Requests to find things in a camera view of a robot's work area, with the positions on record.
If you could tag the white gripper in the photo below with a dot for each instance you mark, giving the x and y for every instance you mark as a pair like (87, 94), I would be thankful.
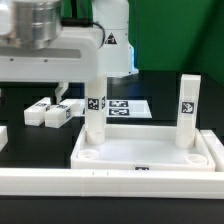
(71, 57)

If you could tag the white desk top tray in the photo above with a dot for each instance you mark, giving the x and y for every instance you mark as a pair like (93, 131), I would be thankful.
(141, 147)

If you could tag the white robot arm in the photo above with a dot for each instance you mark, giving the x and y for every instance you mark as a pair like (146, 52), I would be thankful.
(37, 44)

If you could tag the white sheet with fiducial markers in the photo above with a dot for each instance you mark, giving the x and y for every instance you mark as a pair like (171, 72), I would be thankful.
(127, 109)

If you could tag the white block at left edge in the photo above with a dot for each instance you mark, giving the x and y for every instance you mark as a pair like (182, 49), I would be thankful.
(3, 137)

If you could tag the white front barrier rail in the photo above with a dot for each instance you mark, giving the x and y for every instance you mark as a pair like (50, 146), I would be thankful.
(112, 183)

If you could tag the white barrier rail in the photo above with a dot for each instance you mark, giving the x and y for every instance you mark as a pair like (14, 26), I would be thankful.
(215, 147)
(112, 183)

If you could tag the white right barrier rail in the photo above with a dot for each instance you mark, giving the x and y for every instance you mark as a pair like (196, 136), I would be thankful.
(215, 147)

